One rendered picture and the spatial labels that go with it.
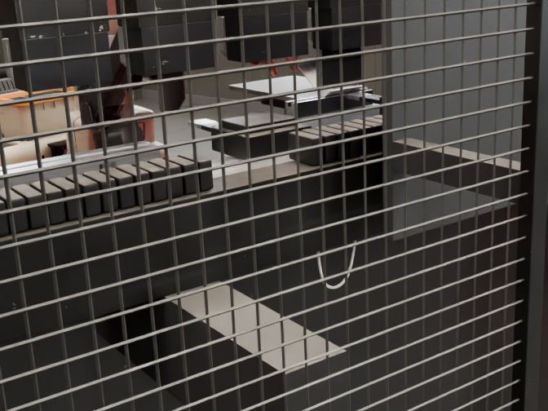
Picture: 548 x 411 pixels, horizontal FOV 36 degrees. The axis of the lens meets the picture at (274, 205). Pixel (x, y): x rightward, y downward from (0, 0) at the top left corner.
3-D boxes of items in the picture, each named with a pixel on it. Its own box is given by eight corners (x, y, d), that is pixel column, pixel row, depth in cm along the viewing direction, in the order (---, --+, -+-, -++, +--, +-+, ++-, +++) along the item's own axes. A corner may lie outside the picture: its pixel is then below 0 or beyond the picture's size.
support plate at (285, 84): (293, 79, 199) (293, 75, 199) (368, 91, 178) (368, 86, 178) (228, 89, 189) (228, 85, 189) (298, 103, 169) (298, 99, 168)
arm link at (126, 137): (112, 99, 189) (79, 103, 183) (143, 91, 181) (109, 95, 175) (122, 152, 190) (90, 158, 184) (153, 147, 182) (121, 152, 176)
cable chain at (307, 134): (470, 120, 141) (470, 96, 140) (497, 125, 137) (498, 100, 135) (288, 159, 121) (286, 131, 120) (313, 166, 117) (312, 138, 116)
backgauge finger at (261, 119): (226, 125, 154) (224, 98, 153) (312, 148, 133) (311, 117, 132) (167, 136, 148) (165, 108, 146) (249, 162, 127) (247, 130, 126)
